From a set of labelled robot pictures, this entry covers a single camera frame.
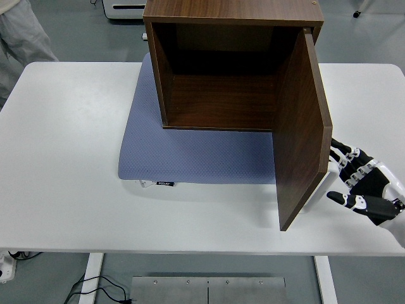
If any black floor cable with plug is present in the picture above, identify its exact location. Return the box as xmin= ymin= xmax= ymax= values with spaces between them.
xmin=64 ymin=274 xmax=135 ymax=304

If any person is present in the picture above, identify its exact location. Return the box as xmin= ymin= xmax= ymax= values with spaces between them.
xmin=0 ymin=0 xmax=59 ymax=109

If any white door handle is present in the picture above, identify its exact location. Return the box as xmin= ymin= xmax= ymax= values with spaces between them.
xmin=300 ymin=161 xmax=340 ymax=215

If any white power strip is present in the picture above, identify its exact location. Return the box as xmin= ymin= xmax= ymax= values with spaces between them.
xmin=0 ymin=250 xmax=16 ymax=283

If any grey metal plate with screws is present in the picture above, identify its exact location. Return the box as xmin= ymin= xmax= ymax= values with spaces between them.
xmin=130 ymin=276 xmax=286 ymax=304

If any black cable at power strip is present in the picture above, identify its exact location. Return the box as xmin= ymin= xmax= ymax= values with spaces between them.
xmin=8 ymin=251 xmax=44 ymax=260

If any white appliance with slot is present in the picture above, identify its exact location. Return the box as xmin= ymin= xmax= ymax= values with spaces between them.
xmin=103 ymin=0 xmax=149 ymax=20

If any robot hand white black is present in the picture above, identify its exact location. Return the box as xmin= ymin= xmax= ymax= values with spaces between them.
xmin=327 ymin=138 xmax=405 ymax=250

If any brown wooden cabinet door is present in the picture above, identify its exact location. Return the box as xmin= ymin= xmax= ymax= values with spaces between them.
xmin=271 ymin=27 xmax=333 ymax=232

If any white table leg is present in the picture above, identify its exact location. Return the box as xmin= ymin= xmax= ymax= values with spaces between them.
xmin=314 ymin=255 xmax=339 ymax=304
xmin=77 ymin=253 xmax=104 ymax=304

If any brown wooden cabinet body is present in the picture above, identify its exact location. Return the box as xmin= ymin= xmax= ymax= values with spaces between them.
xmin=142 ymin=0 xmax=325 ymax=131

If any blue-grey textured mat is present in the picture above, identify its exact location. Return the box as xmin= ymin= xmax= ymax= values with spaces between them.
xmin=117 ymin=52 xmax=277 ymax=185

